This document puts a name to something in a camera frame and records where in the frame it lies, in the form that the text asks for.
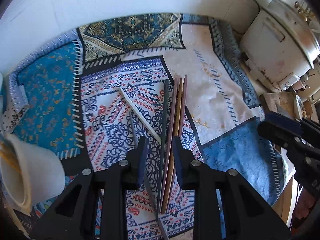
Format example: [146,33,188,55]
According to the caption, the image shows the white ceramic utensil cup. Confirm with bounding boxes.
[1,134,65,213]

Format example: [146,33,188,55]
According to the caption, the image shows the white rice cooker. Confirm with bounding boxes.
[240,0,319,93]

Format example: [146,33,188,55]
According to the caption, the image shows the yellow wooden chopstick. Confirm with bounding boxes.
[1,142,21,173]

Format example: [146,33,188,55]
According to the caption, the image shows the white plastic chopstick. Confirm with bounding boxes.
[119,87,162,144]

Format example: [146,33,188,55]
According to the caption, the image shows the dark green chopstick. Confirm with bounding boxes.
[157,79,169,216]

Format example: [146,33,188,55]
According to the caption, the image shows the brown wooden chopstick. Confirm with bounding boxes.
[161,76,183,215]

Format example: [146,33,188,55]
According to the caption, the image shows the patchwork patterned table cloth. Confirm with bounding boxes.
[2,13,285,239]

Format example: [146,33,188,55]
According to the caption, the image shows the white ceramic bowl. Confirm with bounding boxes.
[293,95,306,119]

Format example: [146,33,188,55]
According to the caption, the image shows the metal fork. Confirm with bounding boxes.
[129,112,168,239]

